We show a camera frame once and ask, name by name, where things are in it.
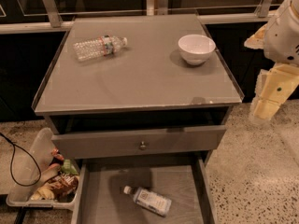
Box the blue plastic bottle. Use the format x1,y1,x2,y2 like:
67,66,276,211
123,186,172,217

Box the black cable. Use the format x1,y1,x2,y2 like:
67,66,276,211
0,132,42,188

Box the grey top drawer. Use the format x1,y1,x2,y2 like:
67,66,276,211
52,125,226,160

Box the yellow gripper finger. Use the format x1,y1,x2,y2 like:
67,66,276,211
244,25,266,49
249,63,299,124

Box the clear plastic water bottle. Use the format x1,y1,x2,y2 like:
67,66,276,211
73,35,128,62

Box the grey drawer cabinet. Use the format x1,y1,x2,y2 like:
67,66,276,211
31,13,245,224

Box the grey open middle drawer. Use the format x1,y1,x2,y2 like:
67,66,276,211
71,156,220,224

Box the clear plastic bin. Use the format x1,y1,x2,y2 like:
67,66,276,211
7,128,76,210

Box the metal railing frame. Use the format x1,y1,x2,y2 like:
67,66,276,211
0,0,283,35

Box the white ceramic bowl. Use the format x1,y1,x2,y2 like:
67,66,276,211
178,35,216,65

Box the round metal drawer knob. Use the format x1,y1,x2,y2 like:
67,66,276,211
139,141,147,150

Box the snack packets in bin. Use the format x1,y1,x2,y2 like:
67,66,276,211
30,148,79,201

